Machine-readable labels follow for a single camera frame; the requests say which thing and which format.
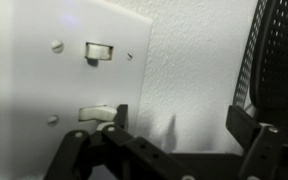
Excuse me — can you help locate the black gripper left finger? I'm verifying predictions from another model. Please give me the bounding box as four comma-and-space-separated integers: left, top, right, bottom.
43, 103, 198, 180

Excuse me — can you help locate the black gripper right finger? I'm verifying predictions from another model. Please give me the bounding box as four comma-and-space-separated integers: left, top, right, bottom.
225, 105, 287, 180

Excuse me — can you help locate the white toggle switch lever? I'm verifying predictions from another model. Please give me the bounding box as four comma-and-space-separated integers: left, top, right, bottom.
78, 105, 119, 123
85, 42, 114, 62

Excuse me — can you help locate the black perforated metal chair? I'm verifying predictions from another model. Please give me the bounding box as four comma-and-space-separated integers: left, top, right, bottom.
232, 0, 288, 141

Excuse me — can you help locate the white double switch wall plate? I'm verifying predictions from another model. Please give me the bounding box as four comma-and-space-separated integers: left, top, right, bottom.
0, 0, 154, 180

